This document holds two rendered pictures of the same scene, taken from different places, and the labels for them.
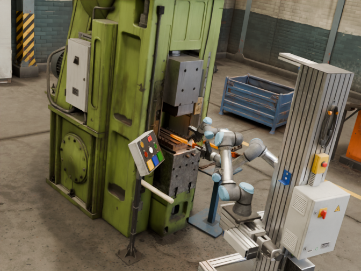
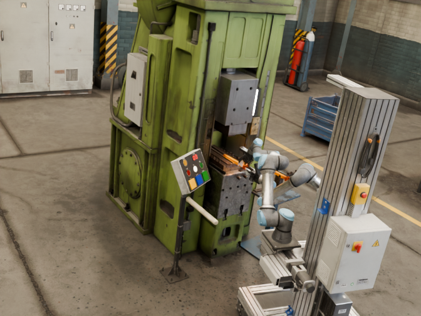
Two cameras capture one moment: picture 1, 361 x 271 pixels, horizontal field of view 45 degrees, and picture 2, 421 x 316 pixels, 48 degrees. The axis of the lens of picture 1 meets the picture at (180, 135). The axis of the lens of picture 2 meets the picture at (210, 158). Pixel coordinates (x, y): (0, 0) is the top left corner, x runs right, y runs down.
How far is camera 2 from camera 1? 48 cm
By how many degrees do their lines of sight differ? 9
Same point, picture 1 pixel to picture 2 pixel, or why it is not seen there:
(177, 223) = (227, 246)
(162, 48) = (213, 66)
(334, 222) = (373, 258)
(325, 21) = not seen: outside the picture
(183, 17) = (239, 34)
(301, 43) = (406, 61)
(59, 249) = (106, 261)
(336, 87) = (378, 114)
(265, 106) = not seen: hidden behind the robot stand
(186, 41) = (240, 59)
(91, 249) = (136, 264)
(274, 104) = not seen: hidden behind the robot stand
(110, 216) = (160, 233)
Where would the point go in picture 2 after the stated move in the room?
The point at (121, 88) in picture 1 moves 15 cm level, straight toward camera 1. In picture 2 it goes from (175, 105) to (172, 110)
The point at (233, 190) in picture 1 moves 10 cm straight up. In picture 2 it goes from (270, 215) to (273, 204)
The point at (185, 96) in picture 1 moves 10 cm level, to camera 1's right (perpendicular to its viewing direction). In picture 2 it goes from (237, 115) to (248, 118)
